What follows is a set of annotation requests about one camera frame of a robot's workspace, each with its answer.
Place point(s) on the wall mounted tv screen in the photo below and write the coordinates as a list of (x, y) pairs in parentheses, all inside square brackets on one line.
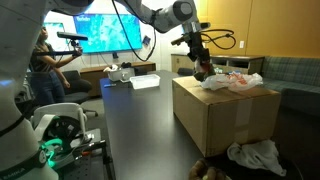
[(108, 32)]

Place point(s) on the wooden sideboard cabinet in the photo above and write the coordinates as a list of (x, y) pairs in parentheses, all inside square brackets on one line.
[(95, 74)]

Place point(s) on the black office chair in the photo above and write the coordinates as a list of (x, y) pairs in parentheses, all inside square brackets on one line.
[(78, 92)]

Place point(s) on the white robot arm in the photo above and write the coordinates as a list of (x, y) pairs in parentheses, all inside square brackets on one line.
[(21, 155)]

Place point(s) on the person standing in background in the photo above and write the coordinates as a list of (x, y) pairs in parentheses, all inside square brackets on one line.
[(46, 79)]

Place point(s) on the white plastic shopping bag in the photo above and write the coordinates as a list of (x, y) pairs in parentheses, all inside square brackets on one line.
[(233, 82)]

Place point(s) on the camera on tripod arm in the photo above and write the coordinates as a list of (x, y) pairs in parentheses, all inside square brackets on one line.
[(72, 40)]

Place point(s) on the large cardboard box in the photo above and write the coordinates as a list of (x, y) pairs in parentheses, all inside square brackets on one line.
[(217, 119)]

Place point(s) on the clear plastic tray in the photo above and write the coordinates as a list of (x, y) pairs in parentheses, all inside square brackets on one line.
[(145, 81)]

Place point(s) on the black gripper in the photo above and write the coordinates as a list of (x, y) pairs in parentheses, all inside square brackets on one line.
[(196, 50)]

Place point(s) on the white cloth towel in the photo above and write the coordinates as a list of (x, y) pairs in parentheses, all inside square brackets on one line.
[(261, 155)]

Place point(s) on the red ball toy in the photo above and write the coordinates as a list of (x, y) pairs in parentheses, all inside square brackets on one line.
[(198, 67)]

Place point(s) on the green plaid sofa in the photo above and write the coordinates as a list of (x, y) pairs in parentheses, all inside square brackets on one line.
[(298, 81)]

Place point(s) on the brown plush toy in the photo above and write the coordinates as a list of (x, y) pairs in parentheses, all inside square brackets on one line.
[(201, 171)]

